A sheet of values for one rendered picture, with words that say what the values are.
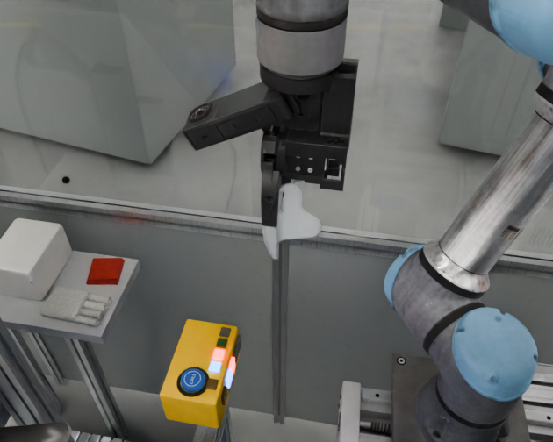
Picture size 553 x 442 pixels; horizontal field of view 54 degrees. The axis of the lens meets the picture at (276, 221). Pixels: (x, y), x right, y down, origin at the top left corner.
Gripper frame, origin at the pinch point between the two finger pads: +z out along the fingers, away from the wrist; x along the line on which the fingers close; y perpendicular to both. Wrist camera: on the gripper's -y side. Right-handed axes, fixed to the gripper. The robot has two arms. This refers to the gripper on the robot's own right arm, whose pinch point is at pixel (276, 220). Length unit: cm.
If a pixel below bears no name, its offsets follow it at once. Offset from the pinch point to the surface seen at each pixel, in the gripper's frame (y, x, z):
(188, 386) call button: -14.7, -1.5, 39.7
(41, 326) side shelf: -59, 18, 62
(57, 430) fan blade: -27.4, -16.4, 28.9
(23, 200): -73, 45, 49
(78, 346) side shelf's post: -61, 28, 86
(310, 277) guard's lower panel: 1, 45, 64
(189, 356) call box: -16.5, 4.6, 40.8
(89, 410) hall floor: -77, 37, 148
